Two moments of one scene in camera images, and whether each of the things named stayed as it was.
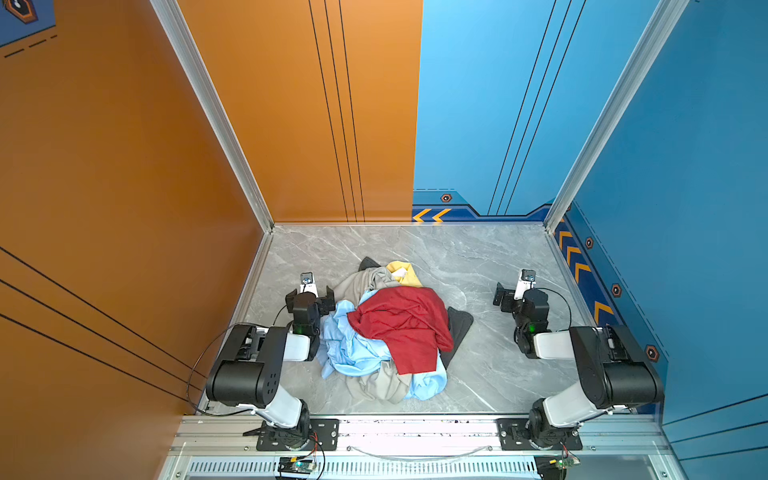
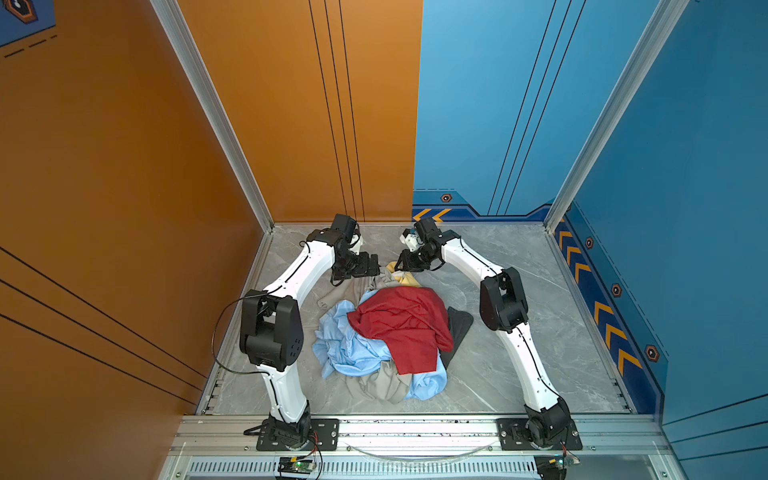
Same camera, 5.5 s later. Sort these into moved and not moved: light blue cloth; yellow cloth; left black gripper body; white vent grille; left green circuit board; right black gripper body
Moved: left black gripper body; right black gripper body
Not moved: white vent grille; yellow cloth; light blue cloth; left green circuit board
